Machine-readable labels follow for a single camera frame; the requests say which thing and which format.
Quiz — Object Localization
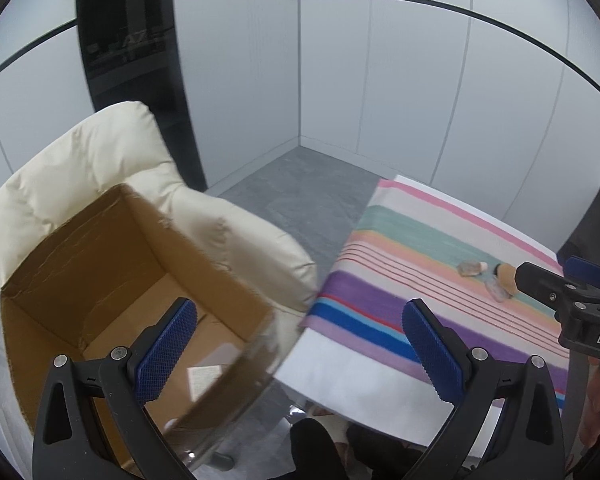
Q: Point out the person's legs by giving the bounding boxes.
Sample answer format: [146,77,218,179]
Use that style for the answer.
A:
[290,417,431,480]

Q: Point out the small clear plastic lid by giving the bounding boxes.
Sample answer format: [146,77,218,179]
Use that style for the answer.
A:
[485,277,511,302]

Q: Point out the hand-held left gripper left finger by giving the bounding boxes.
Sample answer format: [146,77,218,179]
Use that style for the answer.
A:
[32,297,201,480]

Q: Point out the small white carton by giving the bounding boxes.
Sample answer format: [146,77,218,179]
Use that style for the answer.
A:
[187,365,226,403]

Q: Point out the black glass display cabinet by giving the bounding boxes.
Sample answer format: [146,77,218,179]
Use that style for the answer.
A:
[75,0,208,193]

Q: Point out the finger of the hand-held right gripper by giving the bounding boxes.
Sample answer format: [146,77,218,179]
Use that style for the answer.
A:
[515,261,573,318]
[565,256,600,291]

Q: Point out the brown cardboard box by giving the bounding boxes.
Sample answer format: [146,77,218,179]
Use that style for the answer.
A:
[0,183,301,476]

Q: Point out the striped colourful cloth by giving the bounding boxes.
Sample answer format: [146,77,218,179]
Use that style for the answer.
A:
[300,179,568,411]

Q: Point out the cream padded chair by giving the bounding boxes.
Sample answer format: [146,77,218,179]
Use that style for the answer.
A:
[0,101,318,473]

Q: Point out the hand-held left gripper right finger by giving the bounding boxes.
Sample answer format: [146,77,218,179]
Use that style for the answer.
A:
[401,299,566,480]

